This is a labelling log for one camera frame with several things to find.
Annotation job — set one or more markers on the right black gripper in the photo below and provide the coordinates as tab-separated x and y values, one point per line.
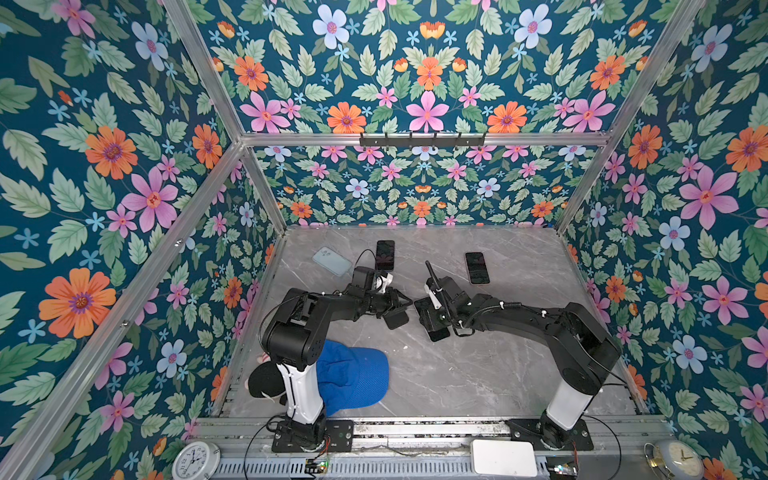
432	324

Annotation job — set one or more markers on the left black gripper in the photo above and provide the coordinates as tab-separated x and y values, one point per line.
391	301

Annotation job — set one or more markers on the black phone case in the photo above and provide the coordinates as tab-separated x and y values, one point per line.
396	318

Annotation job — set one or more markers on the pink-edged smartphone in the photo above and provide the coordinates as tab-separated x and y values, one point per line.
477	268

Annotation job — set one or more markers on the silver-edged smartphone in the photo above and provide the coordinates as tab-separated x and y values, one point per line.
431	320

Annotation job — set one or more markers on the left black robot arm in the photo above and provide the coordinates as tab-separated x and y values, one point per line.
295	334

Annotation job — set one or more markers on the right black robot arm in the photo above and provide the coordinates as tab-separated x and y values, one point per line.
584	352

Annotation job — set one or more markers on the light blue phone case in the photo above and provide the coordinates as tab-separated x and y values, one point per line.
332	261

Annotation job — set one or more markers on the blue-edged smartphone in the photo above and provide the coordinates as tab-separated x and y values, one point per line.
385	255

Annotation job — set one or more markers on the blue baseball cap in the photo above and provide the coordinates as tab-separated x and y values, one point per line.
351	377

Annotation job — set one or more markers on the black plush toy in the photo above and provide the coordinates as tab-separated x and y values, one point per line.
266	382

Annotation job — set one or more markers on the white rectangular box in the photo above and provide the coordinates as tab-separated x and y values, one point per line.
503	458

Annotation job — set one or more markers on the silver alarm clock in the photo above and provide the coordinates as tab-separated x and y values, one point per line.
673	460

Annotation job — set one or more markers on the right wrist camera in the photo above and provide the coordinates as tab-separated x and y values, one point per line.
436	294

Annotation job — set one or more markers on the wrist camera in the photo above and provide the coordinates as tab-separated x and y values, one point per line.
436	294
367	280

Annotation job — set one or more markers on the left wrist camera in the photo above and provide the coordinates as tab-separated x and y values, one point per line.
367	280

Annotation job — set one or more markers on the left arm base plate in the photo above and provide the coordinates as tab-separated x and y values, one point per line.
323	436

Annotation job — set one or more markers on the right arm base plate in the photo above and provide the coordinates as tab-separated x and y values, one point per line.
576	435

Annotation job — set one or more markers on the black hook rail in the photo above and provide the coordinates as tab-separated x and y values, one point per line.
409	140

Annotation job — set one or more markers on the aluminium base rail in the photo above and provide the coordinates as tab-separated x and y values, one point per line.
423	448

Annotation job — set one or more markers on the white wall clock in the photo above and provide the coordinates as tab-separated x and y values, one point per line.
198	460

